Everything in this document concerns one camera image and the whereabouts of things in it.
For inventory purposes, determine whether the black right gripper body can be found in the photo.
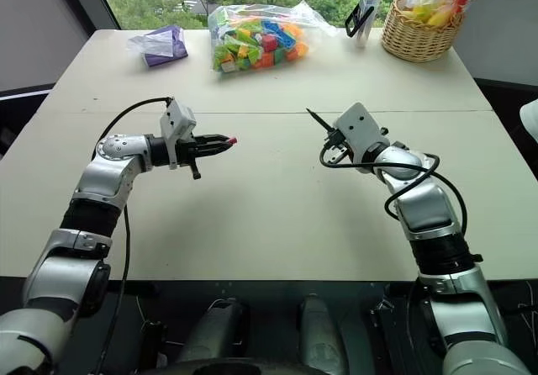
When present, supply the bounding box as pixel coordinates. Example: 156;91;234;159
330;138;353;162

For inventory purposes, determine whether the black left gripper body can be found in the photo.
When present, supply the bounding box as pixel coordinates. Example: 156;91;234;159
175;135;203;182

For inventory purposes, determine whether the black marker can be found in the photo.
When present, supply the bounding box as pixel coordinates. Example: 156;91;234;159
305;107;335;135

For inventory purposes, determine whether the purple packet in clear wrap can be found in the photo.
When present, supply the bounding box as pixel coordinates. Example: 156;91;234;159
126;25;189;69

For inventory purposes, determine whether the clear bag of colourful blocks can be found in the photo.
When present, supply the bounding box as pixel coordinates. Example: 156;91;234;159
207;0;340;81

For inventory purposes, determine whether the black clip on pen holder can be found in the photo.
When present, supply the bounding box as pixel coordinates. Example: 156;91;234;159
344;6;376;39

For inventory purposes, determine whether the clear pen holder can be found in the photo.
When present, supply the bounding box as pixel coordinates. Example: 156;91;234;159
355;0;382;49

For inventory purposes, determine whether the woven wicker basket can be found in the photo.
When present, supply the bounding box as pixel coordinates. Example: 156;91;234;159
380;0;467;64

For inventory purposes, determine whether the dark rounded silver-grey shape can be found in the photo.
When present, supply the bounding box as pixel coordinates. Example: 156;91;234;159
175;297;254;370
297;293;351;375

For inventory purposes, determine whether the white rounded object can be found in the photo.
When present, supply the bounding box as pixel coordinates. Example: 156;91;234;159
519;98;538;141

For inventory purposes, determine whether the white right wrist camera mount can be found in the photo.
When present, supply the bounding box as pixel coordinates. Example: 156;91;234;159
331;102;391;166

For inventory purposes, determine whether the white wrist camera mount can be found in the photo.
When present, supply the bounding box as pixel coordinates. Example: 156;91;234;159
331;102;391;166
158;98;198;171

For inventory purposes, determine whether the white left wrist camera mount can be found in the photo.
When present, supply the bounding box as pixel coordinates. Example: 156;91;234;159
158;98;198;171

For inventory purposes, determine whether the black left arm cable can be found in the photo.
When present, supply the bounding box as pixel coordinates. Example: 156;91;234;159
92;96;176;375

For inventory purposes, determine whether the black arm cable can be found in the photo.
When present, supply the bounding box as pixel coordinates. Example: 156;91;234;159
318;143;469;244
92;96;176;375

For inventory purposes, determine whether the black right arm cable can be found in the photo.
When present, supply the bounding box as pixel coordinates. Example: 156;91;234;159
318;143;469;244

